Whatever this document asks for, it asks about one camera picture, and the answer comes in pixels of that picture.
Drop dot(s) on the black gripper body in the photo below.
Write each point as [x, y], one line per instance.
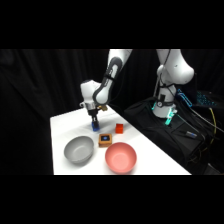
[93, 112]

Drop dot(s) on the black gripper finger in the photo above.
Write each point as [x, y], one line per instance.
[93, 119]
[97, 121]

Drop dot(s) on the blue cube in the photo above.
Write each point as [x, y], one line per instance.
[95, 127]

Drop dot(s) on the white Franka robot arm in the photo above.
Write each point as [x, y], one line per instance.
[100, 91]

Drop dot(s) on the red cube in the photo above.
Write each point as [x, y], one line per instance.
[119, 128]

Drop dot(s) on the grey bowl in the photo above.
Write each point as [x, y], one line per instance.
[79, 150]

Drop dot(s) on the pink bowl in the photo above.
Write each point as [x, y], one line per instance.
[120, 158]

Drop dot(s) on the wooden block with blue face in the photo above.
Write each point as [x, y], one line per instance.
[105, 140]

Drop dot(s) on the black curtain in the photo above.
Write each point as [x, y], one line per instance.
[33, 86]

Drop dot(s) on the black covered robot stand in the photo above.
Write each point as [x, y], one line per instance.
[166, 140]

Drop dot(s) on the green base light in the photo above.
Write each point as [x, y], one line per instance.
[170, 117]

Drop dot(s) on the small black blue device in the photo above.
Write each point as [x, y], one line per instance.
[190, 134]

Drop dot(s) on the teal lit electronics box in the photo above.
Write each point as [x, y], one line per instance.
[205, 99]

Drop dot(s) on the tan wrist camera mount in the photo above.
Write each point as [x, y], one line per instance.
[102, 108]

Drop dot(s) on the blue metal frame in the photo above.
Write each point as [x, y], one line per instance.
[184, 96]

